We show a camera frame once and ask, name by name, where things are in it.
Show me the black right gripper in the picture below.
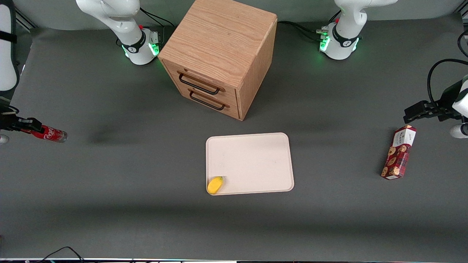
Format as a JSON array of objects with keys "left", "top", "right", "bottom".
[{"left": 0, "top": 110, "right": 44, "bottom": 133}]

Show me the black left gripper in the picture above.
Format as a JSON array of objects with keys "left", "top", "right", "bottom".
[{"left": 403, "top": 80, "right": 463, "bottom": 124}]

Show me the red soda can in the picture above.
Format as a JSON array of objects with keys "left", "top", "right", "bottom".
[{"left": 31, "top": 125, "right": 68, "bottom": 143}]

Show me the beige rectangular tray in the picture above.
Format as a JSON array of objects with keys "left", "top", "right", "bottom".
[{"left": 206, "top": 133, "right": 294, "bottom": 196}]

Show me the red tartan cookie box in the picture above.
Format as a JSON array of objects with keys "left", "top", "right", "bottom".
[{"left": 381, "top": 125, "right": 417, "bottom": 180}]

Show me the wide oak drawer front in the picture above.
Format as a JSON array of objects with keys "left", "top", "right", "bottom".
[{"left": 163, "top": 60, "right": 239, "bottom": 107}]

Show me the narrow oak drawer front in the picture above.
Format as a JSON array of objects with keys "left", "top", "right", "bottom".
[{"left": 177, "top": 85, "right": 240, "bottom": 120}]

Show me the small yellow mango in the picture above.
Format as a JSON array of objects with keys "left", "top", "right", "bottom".
[{"left": 207, "top": 176, "right": 224, "bottom": 194}]

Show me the oak wooden drawer cabinet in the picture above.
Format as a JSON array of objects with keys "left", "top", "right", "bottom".
[{"left": 158, "top": 0, "right": 278, "bottom": 121}]

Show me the black looped left wrist cable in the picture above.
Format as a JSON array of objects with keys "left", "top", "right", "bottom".
[{"left": 427, "top": 58, "right": 468, "bottom": 108}]

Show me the black cable at table side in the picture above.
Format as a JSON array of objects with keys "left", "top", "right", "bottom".
[{"left": 457, "top": 29, "right": 468, "bottom": 59}]

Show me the dark aluminium frame rail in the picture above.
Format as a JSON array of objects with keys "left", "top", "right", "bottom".
[{"left": 13, "top": 0, "right": 38, "bottom": 32}]

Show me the black cable at table edge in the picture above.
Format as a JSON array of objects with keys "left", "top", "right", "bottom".
[{"left": 37, "top": 246, "right": 85, "bottom": 263}]

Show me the black left arm base cable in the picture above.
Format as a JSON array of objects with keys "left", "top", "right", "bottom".
[{"left": 277, "top": 20, "right": 329, "bottom": 41}]

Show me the black arm base cable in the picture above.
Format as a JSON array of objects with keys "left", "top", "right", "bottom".
[
  {"left": 139, "top": 7, "right": 175, "bottom": 28},
  {"left": 277, "top": 20, "right": 329, "bottom": 41}
]

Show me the black right arm base cable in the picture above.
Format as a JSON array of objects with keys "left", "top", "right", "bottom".
[{"left": 139, "top": 7, "right": 175, "bottom": 28}]

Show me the long black drawer handle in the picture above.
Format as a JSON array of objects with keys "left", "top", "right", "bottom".
[{"left": 178, "top": 71, "right": 224, "bottom": 95}]

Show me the short black drawer handle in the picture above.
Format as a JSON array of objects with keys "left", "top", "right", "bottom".
[{"left": 189, "top": 89, "right": 229, "bottom": 111}]

